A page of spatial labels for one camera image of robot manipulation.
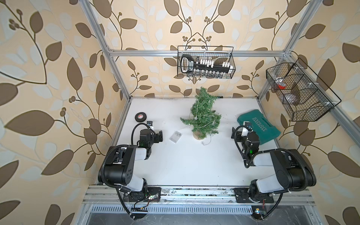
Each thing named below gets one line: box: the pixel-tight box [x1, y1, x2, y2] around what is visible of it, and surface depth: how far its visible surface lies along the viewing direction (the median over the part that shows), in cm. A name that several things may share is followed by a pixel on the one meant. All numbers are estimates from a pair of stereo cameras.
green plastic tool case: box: [237, 109, 282, 146], surface depth 98 cm
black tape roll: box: [134, 111, 147, 123], surface depth 110 cm
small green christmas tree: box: [180, 87, 222, 141], surface depth 78 cm
